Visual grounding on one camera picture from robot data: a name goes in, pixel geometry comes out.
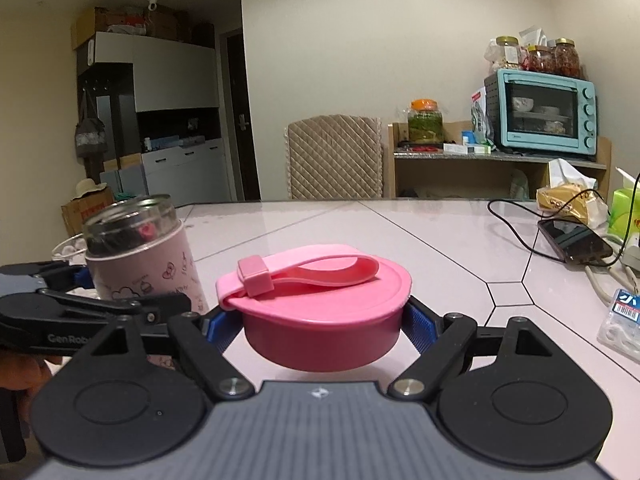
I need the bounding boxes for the brown cardboard box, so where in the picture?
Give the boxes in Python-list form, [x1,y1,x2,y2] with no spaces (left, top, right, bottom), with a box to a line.
[145,5,191,44]

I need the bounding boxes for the large jar with red contents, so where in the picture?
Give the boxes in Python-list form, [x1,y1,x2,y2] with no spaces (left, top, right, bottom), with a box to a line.
[554,38,582,79]

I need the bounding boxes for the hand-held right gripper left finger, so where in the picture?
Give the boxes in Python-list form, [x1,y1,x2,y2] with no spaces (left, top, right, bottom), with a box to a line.
[75,310,254,404]

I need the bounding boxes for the straw hat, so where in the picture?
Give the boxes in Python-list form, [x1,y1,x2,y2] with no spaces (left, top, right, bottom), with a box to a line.
[73,178,109,200]

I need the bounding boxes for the grey hanging bag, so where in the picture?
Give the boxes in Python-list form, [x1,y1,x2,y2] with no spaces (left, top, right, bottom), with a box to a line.
[74,87,107,161]

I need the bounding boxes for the white power cable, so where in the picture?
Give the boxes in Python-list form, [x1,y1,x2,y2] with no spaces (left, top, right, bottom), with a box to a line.
[584,245,640,307]

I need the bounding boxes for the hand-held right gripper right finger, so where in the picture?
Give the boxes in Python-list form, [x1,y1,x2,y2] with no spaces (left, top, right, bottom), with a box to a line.
[389,296,566,404]

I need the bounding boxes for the jar with pale contents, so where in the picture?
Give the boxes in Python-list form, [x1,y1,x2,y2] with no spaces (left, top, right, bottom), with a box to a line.
[492,36,524,71]

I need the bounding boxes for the orange lid pickle jar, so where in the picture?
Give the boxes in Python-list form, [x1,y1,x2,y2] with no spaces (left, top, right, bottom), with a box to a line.
[407,98,445,144]

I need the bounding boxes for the black smartphone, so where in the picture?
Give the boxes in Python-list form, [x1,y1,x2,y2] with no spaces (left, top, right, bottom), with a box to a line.
[537,218,614,266]

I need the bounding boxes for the white printed snack bag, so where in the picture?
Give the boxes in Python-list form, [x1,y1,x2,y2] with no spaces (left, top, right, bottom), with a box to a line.
[469,86,496,144]

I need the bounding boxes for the yellow bread bag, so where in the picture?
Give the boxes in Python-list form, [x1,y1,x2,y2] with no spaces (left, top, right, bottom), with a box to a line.
[537,183,609,224]

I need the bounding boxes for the grey and black cabinet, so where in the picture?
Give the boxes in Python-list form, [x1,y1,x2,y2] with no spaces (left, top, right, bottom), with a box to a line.
[75,30,239,207]

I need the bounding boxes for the green tissue box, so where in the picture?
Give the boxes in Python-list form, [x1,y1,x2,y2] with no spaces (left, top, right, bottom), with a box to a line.
[607,167,640,241]

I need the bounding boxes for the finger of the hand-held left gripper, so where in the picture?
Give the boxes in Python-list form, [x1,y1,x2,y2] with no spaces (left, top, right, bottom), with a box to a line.
[31,289,194,334]
[0,261,96,294]

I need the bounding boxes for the person's left hand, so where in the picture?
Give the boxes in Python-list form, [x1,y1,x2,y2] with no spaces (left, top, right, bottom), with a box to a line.
[0,348,65,394]

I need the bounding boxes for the white plastic bag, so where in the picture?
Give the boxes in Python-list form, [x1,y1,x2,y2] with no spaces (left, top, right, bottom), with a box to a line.
[547,158,599,191]

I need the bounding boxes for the teal toaster oven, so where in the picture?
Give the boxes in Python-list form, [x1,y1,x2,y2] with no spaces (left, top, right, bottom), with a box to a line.
[482,69,599,157]

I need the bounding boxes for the pink bottle cap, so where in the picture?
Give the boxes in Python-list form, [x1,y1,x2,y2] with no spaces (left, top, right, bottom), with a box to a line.
[215,243,414,372]

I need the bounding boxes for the pink printed bottle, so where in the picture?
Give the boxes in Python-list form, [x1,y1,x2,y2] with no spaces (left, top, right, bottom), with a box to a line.
[82,194,211,372]

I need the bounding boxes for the flat white box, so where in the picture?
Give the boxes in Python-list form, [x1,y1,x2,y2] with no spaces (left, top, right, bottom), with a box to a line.
[444,142,494,155]

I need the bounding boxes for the beige quilted chair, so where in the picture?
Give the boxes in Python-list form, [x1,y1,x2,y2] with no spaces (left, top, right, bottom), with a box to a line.
[282,116,384,201]

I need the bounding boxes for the tan cardboard box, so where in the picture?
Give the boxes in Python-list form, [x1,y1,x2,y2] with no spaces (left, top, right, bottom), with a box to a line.
[70,6,109,51]

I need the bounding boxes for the small jar with red contents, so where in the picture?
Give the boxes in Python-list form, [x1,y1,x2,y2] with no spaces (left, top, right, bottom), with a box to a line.
[527,45,556,74]

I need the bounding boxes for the black charging cable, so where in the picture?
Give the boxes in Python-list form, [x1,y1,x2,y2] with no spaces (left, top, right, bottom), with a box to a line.
[487,170,640,264]

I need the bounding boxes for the dark door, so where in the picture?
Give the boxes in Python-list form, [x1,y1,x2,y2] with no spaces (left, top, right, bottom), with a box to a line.
[218,30,262,201]

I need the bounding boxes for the clear plastic box blue label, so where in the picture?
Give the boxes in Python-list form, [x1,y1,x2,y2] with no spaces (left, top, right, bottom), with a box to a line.
[597,287,640,361]

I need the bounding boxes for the wooden side shelf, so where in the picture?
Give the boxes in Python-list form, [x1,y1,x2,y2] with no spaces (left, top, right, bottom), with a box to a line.
[387,122,614,201]

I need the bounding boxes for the cardboard box red print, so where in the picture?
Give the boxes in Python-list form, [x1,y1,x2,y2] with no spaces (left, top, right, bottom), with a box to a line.
[61,187,115,236]

